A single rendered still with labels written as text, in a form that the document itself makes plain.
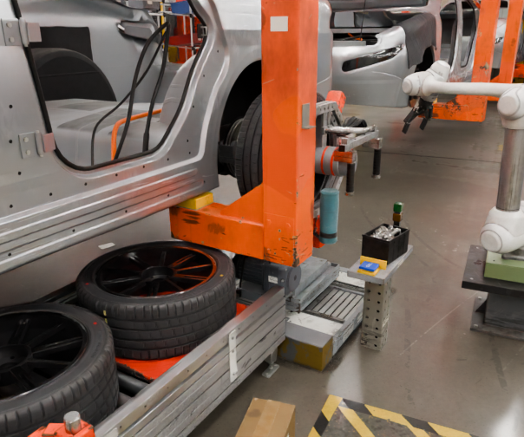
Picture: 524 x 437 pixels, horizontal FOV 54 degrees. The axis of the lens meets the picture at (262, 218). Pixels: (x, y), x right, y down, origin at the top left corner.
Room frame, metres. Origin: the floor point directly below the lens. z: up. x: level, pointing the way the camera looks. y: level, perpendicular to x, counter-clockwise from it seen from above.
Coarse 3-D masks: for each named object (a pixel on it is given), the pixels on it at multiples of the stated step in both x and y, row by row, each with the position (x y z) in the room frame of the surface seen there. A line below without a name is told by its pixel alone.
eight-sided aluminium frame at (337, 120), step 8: (320, 104) 2.52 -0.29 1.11; (328, 104) 2.50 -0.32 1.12; (336, 104) 2.57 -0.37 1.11; (320, 112) 2.42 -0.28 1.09; (336, 112) 2.58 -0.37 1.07; (336, 120) 2.62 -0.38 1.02; (336, 136) 2.70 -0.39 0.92; (336, 144) 2.70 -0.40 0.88; (328, 184) 2.64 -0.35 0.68; (336, 184) 2.62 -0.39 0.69
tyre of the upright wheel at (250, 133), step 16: (320, 96) 2.61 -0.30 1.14; (256, 112) 2.42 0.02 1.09; (240, 128) 2.40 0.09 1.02; (256, 128) 2.37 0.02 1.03; (240, 144) 2.36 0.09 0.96; (256, 144) 2.32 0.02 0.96; (240, 160) 2.35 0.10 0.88; (256, 160) 2.30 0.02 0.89; (240, 176) 2.35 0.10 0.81; (256, 176) 2.30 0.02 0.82; (240, 192) 2.38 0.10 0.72
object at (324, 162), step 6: (318, 150) 2.45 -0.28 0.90; (324, 150) 2.44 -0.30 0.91; (330, 150) 2.43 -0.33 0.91; (318, 156) 2.43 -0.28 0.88; (324, 156) 2.41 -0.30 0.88; (330, 156) 2.40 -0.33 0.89; (318, 162) 2.42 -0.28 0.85; (324, 162) 2.40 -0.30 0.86; (330, 162) 2.39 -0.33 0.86; (336, 162) 2.37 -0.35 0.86; (342, 162) 2.36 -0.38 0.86; (354, 162) 2.42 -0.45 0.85; (318, 168) 2.43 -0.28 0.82; (324, 168) 2.41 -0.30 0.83; (330, 168) 2.39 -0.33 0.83; (336, 168) 2.37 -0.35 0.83; (342, 168) 2.36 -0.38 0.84; (330, 174) 2.42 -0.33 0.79; (336, 174) 2.40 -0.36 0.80; (342, 174) 2.39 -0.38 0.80
